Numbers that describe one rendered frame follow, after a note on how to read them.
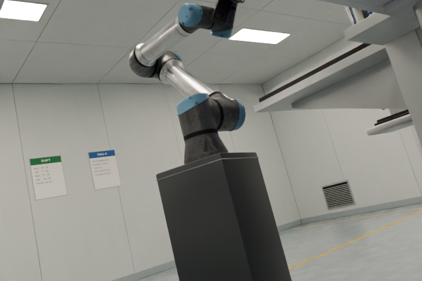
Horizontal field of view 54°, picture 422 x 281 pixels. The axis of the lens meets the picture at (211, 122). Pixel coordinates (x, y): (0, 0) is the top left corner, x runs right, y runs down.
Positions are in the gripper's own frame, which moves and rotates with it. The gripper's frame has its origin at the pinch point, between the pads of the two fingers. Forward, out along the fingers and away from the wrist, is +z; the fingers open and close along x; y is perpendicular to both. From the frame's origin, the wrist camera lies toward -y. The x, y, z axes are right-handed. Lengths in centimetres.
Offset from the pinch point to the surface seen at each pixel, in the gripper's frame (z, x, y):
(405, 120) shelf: -31, 81, -14
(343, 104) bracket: 22.6, 35.0, -14.4
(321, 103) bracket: 17.9, 31.7, -16.7
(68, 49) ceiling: -389, -146, -113
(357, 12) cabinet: -81, 61, 21
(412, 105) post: 45, 38, -8
